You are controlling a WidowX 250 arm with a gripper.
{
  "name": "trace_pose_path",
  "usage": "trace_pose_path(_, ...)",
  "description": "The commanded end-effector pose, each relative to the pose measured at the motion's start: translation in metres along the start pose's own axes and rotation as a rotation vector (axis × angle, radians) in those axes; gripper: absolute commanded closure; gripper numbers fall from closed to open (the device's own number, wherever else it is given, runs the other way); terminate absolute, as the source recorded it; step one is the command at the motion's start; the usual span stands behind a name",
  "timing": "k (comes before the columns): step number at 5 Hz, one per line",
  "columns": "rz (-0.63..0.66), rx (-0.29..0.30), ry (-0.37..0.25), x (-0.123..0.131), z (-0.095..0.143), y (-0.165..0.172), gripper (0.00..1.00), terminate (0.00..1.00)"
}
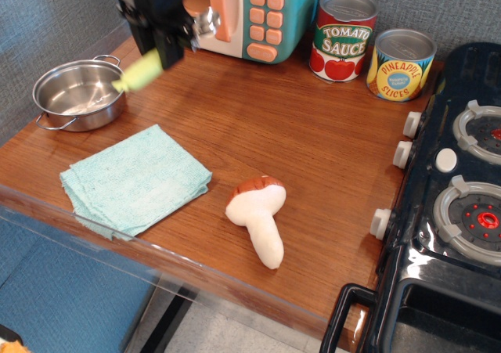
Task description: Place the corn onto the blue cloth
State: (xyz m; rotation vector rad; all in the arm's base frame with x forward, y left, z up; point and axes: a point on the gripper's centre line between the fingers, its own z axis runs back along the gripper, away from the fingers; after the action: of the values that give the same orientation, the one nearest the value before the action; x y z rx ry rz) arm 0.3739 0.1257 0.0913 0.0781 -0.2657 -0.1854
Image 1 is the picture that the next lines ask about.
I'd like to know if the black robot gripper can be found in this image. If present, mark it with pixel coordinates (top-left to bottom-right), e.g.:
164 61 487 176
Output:
117 0 199 70

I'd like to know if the small stainless steel pot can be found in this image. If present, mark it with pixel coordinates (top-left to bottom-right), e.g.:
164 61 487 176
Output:
32 55 126 132

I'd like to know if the light blue folded towel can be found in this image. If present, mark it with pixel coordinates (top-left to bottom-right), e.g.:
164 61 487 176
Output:
59 124 212 240

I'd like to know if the tomato sauce can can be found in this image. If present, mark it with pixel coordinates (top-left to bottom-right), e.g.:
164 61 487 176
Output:
309 0 378 82

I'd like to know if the teal toy microwave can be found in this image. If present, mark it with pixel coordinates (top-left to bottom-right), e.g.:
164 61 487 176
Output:
183 0 318 64

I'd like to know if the clear acrylic barrier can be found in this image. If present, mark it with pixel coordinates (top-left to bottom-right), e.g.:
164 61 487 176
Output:
1 188 320 352

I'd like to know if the pineapple slices can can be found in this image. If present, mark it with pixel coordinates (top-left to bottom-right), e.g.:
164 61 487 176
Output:
366 29 437 102

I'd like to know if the spoon with yellow-green handle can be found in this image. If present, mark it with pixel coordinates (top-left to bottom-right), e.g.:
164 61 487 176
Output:
110 6 222 94

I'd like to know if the plush white brown mushroom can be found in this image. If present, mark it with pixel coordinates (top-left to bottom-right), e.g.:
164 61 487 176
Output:
225 175 287 270

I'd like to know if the black toy stove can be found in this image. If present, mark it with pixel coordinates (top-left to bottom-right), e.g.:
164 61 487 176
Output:
321 42 500 352

